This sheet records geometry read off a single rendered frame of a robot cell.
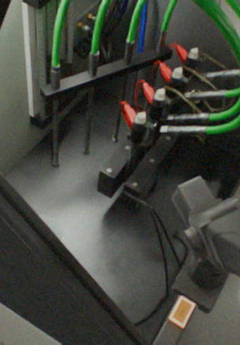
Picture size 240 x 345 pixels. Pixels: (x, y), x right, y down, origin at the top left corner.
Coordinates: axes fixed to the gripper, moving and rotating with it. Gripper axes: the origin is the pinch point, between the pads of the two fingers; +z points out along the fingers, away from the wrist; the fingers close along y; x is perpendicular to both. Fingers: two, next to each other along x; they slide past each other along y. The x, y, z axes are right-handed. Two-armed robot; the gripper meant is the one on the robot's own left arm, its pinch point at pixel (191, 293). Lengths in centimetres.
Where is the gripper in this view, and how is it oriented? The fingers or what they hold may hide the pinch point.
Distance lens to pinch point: 80.5
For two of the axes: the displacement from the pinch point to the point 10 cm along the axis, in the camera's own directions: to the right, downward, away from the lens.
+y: -5.1, 6.6, -5.6
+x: 8.5, 4.8, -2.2
